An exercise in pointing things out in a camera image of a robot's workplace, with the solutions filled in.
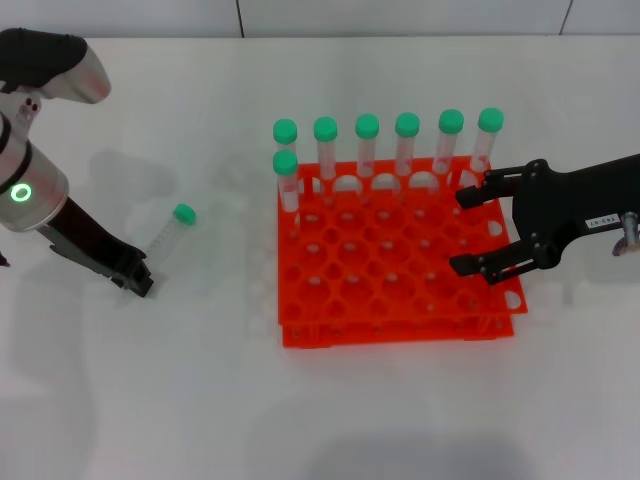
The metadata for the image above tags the right arm cable metal plug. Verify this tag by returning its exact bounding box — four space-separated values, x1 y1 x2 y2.
611 211 640 259

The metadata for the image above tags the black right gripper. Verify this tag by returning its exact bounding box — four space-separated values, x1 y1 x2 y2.
447 152 640 287

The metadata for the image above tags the orange plastic test tube rack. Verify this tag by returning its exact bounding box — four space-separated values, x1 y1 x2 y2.
276 155 530 349

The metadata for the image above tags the clear test tube green cap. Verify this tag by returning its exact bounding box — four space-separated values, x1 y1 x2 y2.
272 117 300 157
466 106 505 192
394 111 421 192
312 115 339 201
431 108 465 187
354 113 381 197
272 149 302 239
146 203 198 264

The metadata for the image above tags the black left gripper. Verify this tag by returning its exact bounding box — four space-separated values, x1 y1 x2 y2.
39 196 157 300

